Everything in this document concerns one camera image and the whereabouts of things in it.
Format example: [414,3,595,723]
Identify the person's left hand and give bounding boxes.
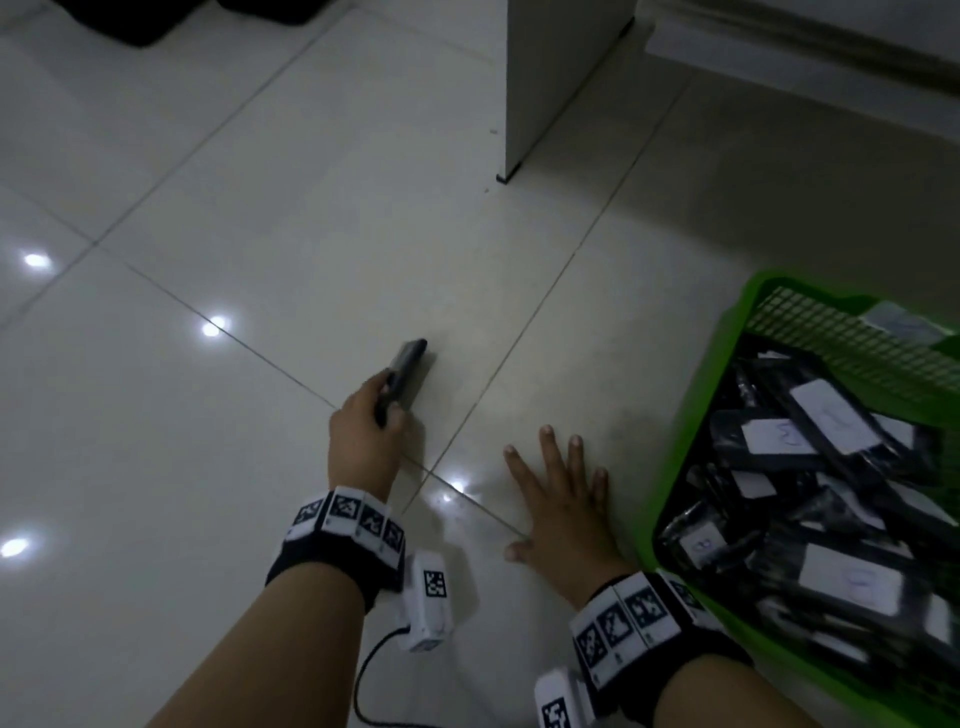
[327,369,411,504]

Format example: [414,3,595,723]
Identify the person's right hand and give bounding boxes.
[502,425,639,609]

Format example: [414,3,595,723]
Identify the black phone case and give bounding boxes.
[374,338,429,429]

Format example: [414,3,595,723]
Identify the person's right forearm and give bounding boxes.
[651,652,824,728]

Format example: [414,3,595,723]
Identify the person's left forearm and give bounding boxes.
[146,562,367,728]

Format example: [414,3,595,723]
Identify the black wristband with marker tags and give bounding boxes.
[265,485,408,614]
[567,568,756,726]

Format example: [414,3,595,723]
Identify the green plastic basket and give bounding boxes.
[636,269,960,728]

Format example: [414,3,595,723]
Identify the pile of black labelled cases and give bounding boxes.
[653,336,960,702]

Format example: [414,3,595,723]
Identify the white paper tag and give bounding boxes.
[860,300,955,348]

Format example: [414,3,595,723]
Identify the white cabinet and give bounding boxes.
[495,0,639,184]

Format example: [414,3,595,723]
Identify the black floor mat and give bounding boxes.
[51,0,325,49]

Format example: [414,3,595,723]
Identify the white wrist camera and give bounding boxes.
[533,666,599,728]
[395,550,457,654]

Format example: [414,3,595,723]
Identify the black cable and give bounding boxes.
[351,625,423,728]

